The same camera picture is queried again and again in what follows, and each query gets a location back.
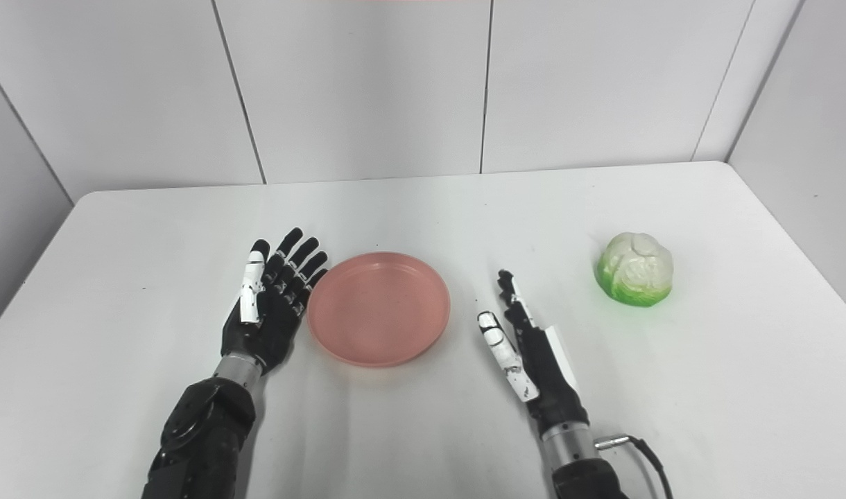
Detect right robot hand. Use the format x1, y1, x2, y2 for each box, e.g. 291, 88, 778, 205
477, 270, 590, 438

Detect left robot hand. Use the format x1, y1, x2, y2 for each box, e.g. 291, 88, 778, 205
221, 227, 329, 375

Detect pink plate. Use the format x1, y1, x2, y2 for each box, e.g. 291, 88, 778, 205
307, 252, 451, 367

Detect green white cabbage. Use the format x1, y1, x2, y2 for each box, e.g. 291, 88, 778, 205
595, 232, 675, 308

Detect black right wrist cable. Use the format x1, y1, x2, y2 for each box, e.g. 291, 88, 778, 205
594, 434, 675, 499

